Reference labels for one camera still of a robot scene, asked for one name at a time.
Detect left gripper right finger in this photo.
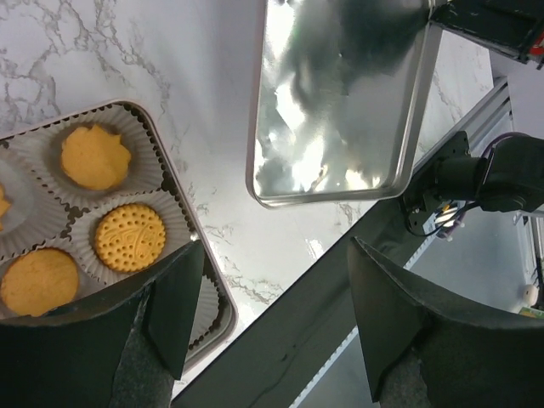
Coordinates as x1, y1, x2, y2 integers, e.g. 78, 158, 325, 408
348, 238, 543, 404

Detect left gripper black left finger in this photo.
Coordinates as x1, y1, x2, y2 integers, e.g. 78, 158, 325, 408
37, 241, 204, 378

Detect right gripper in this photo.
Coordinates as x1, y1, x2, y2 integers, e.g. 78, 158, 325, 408
429, 0, 543, 68

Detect round dotted orange cookie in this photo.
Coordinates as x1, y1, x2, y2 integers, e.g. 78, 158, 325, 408
94, 203, 167, 274

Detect plain round orange cookie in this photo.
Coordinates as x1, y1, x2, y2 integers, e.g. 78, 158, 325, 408
1, 248, 80, 317

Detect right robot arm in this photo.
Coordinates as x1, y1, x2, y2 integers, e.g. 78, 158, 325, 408
400, 1, 543, 238

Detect square cookie tin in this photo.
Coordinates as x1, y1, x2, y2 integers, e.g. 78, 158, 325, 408
0, 99, 239, 379

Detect square metal tin lid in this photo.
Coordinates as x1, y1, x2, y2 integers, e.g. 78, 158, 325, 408
246, 1, 441, 207

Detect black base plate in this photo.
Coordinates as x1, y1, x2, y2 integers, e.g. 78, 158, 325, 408
173, 201, 420, 407

